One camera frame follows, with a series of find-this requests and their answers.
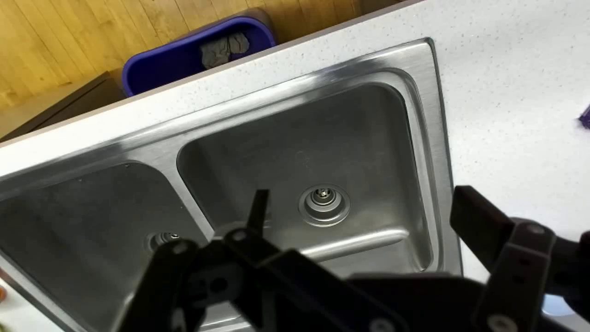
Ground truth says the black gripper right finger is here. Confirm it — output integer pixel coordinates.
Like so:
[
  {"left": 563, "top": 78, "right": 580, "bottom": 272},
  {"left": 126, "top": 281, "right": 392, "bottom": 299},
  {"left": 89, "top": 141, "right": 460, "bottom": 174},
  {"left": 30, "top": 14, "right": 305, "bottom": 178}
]
[{"left": 451, "top": 187, "right": 590, "bottom": 332}]

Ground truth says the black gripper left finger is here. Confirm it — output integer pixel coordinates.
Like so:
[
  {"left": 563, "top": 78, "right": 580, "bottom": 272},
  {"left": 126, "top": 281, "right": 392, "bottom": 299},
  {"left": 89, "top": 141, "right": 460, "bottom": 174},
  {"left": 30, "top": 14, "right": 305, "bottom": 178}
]
[{"left": 117, "top": 189, "right": 274, "bottom": 332}]

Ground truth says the purple protein bar wrapper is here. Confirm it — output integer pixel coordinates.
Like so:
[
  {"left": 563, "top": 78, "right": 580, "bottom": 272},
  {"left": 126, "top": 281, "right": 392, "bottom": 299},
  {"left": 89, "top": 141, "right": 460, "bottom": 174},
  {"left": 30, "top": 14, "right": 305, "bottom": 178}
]
[{"left": 578, "top": 106, "right": 590, "bottom": 130}]

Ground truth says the stainless steel double sink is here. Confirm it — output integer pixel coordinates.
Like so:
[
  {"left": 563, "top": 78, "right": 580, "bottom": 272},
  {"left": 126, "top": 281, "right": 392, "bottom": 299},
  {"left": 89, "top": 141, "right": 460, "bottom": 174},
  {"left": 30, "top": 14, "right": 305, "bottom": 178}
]
[{"left": 0, "top": 41, "right": 462, "bottom": 332}]

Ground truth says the blue plastic bin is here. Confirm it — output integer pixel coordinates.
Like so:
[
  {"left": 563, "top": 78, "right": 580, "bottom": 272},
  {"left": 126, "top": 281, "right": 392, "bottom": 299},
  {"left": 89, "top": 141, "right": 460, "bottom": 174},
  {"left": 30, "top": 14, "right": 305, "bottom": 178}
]
[{"left": 123, "top": 15, "right": 277, "bottom": 97}]

